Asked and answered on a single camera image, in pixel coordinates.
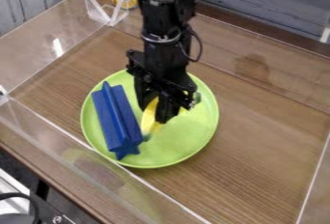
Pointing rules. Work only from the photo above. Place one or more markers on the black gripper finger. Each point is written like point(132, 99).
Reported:
point(145, 92)
point(167, 108)

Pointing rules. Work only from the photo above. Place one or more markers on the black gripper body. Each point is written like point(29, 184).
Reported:
point(168, 78)

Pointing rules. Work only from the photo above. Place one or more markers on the yellow toy banana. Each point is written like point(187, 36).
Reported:
point(148, 124)

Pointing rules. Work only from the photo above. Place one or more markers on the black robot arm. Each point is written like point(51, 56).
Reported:
point(159, 66)

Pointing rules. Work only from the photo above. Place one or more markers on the green round plate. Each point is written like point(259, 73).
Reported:
point(178, 140)

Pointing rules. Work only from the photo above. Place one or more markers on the blue plastic block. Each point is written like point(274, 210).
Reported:
point(116, 119)

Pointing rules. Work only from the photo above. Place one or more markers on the clear acrylic tray walls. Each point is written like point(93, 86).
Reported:
point(263, 171)

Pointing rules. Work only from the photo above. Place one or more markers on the black device with knob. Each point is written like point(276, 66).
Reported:
point(49, 215)

